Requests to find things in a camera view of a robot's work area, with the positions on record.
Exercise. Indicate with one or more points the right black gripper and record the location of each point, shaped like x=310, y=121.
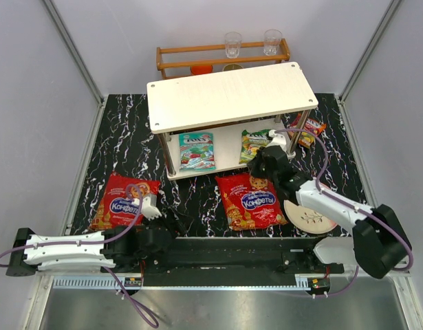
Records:
x=261, y=162

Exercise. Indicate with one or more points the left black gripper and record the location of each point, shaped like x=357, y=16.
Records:
x=170, y=218

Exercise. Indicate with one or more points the green yellow Fox's candy bag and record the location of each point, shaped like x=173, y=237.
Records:
x=251, y=142

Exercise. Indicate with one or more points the teal Fox's mint candy bag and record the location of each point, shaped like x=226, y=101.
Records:
x=197, y=151

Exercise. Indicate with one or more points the orange Fox's candy bag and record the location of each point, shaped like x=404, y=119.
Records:
x=311, y=125

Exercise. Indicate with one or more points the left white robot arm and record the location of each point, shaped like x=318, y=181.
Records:
x=63, y=249

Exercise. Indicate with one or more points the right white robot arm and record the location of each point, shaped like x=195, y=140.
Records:
x=379, y=245

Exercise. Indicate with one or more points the right red Konfety candy bag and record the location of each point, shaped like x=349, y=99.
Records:
x=250, y=203

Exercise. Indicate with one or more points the red konfety candy bag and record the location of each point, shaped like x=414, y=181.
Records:
x=115, y=207
x=250, y=203

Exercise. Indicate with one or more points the white two-tier shelf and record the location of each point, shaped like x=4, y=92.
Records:
x=225, y=104

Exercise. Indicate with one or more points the left red Konfety candy bag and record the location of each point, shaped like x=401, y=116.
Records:
x=115, y=207

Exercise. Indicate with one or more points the cream floral plate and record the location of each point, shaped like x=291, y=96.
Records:
x=308, y=220

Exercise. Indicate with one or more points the black marble mat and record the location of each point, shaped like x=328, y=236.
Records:
x=124, y=144

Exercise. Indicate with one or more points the olive round lid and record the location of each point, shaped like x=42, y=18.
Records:
x=231, y=67

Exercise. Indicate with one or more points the orange round object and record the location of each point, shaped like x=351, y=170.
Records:
x=201, y=69

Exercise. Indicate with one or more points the left clear drinking glass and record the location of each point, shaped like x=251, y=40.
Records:
x=232, y=42

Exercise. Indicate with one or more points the clear drinking glass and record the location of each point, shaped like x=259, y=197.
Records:
x=232, y=42
x=271, y=42

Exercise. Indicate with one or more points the right clear drinking glass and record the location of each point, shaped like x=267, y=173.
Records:
x=271, y=42

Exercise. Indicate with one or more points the brown wooden rack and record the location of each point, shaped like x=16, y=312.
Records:
x=176, y=62

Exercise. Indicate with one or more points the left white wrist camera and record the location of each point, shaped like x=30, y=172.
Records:
x=147, y=207

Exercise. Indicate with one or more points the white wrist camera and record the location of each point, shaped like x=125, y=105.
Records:
x=147, y=207
x=277, y=139

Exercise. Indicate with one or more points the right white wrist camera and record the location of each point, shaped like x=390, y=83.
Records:
x=277, y=139

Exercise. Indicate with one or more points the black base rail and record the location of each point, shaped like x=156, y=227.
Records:
x=202, y=263

